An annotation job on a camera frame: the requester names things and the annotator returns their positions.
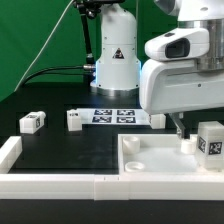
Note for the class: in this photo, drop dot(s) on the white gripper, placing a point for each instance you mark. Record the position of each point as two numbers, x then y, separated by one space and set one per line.
177 86

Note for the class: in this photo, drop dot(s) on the white square tabletop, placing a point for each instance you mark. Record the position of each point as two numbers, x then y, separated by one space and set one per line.
158 153

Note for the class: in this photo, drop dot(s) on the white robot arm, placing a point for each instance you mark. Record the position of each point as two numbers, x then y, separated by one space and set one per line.
118 70

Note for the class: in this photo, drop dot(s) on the white fiducial marker sheet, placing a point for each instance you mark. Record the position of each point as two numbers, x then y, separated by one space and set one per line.
110 116

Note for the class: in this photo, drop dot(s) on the white U-shaped fence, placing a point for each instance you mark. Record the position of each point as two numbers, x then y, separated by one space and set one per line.
122 186

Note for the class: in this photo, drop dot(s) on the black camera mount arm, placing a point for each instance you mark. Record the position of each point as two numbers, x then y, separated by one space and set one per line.
88 9

